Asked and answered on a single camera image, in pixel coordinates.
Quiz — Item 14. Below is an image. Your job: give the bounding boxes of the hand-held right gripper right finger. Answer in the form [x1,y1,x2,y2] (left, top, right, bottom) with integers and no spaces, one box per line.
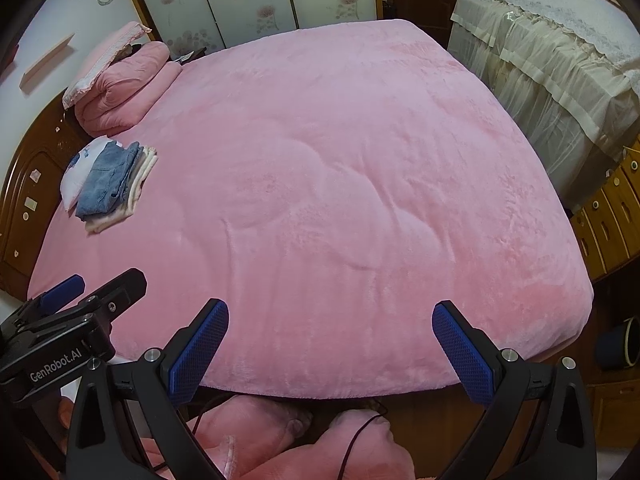
[431,300,598,480]

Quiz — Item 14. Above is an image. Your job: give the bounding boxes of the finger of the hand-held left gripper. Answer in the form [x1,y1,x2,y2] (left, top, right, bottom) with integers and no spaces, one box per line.
[22,274,86,318]
[75,267,148,333]

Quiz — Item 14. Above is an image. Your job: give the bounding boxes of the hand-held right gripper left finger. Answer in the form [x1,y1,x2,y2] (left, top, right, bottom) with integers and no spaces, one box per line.
[65,297,231,480]

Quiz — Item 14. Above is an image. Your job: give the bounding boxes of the blue denim jeans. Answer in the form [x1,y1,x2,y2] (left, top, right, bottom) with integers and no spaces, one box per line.
[75,142,143,221]

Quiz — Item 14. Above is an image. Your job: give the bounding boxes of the person's left hand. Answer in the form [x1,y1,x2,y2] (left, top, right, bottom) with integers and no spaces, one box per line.
[57,395,78,431]

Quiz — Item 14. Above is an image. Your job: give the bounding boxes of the brown wooden headboard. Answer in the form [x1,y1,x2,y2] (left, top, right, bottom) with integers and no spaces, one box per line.
[0,85,96,301]

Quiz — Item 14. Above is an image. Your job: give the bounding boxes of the person's pink fleece clothing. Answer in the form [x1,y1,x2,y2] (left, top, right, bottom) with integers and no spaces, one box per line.
[137,392,416,480]

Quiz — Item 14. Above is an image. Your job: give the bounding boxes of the white printed shirt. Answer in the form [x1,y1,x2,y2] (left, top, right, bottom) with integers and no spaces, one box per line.
[60,135,123,213]

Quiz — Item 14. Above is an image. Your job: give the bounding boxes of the cream white garment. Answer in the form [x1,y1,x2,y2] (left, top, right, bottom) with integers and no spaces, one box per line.
[82,145,160,235]

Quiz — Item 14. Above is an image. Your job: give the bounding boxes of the dark round bin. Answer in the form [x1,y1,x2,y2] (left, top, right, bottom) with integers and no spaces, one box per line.
[595,317,640,373]

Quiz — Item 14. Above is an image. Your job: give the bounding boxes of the folded pink quilt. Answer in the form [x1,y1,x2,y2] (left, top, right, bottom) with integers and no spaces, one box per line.
[75,40,183,138]

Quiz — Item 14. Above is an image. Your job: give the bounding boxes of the wooden drawer cabinet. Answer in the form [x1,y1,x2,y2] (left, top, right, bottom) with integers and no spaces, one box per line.
[570,140,640,283]

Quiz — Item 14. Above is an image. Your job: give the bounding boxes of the pink fleece bed blanket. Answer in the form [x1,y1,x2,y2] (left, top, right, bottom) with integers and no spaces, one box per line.
[27,17,596,401]

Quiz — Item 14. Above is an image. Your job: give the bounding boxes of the pink lace trimmed pillow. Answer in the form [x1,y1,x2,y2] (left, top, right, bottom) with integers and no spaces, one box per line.
[61,21,153,111]

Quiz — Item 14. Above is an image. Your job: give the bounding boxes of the dark nightstand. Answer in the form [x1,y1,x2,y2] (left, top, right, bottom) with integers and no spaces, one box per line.
[170,47,208,66]

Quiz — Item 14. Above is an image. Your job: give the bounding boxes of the black cable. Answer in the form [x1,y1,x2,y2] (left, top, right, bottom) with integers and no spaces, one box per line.
[150,392,241,473]
[341,405,388,480]

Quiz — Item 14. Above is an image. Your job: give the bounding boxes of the wooden wall shelf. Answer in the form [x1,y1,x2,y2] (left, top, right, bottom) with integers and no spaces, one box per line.
[20,32,76,93]

